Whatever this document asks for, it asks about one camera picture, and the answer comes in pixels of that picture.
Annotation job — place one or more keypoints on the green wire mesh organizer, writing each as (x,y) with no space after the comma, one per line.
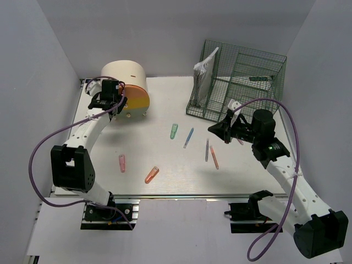
(237,73)

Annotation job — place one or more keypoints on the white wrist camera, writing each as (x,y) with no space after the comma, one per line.
(93,88)
(233,106)

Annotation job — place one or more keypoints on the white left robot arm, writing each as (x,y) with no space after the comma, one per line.
(72,168)

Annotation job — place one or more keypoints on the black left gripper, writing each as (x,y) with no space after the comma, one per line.
(122,100)

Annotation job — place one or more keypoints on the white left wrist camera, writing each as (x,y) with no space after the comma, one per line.
(93,88)

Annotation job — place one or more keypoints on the green transparent correction tape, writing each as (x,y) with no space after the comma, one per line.
(173,131)

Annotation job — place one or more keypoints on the orange transparent correction tape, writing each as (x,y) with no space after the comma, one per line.
(154,171)

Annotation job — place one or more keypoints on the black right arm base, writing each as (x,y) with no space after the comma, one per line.
(242,221)

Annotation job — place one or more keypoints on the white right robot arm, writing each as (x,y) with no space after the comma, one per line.
(314,226)

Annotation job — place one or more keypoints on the pink transparent correction tape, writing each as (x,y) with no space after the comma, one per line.
(122,163)

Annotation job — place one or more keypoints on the blue highlighter pen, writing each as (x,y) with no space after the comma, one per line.
(188,138)

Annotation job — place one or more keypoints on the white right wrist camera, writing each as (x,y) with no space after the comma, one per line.
(233,106)

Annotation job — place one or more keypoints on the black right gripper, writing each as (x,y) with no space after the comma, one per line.
(223,129)

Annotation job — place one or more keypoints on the orange highlighter pen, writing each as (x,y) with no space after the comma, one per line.
(214,157)

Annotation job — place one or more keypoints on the grey white manual booklet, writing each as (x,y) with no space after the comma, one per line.
(202,77)

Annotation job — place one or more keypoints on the cream round drawer box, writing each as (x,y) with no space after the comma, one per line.
(136,91)

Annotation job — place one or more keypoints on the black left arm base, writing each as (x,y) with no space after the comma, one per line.
(95,218)

